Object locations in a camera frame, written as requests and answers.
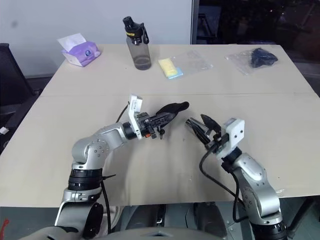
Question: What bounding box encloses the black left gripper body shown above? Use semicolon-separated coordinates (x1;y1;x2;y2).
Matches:
136;112;161;141

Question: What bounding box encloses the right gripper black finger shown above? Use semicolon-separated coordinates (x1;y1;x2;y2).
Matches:
190;127;214;151
200;114;222;134

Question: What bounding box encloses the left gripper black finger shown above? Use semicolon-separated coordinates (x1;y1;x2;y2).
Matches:
152;112;177;122
156;116;176;129

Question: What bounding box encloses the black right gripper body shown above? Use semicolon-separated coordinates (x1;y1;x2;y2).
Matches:
206;127;231;157

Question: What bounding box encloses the shiny metal cup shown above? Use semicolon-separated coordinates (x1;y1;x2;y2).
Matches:
185;116;213;141

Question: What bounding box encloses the yellow blue sponge cloth pack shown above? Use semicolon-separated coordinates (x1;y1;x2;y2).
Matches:
157;57;185;81

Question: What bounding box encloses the clear plastic bag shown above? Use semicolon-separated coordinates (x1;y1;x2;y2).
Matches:
172;49;214;77
224;49;266;76

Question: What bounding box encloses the grey sports water bottle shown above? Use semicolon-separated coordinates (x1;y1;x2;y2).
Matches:
122;16;153;71

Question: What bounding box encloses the black cloth bundle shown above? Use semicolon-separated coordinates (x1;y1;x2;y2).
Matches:
249;47;279;69

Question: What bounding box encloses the purple tissue pack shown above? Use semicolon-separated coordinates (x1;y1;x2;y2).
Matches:
56;32;101;68

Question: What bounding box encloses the grey robot torso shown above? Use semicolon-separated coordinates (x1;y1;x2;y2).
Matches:
102;226;226;240

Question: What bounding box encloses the dark glass partition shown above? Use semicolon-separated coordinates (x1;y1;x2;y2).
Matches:
192;0;320;46

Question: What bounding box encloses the black mesh chair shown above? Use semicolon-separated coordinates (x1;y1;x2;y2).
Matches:
0;42;42;126

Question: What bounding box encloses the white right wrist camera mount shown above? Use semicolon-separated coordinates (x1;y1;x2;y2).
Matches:
216;117;246;160

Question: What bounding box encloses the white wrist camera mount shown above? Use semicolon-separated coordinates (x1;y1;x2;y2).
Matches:
216;117;246;160
127;94;144;141

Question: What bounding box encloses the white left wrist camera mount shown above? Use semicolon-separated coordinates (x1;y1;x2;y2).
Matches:
127;94;144;141

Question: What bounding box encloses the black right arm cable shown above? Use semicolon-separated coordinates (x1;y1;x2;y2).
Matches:
198;147;251;223

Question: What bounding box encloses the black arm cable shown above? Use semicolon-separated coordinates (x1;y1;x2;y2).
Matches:
198;147;251;223
99;103;132;236

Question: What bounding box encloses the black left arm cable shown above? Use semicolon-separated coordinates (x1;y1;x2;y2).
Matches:
99;103;132;236

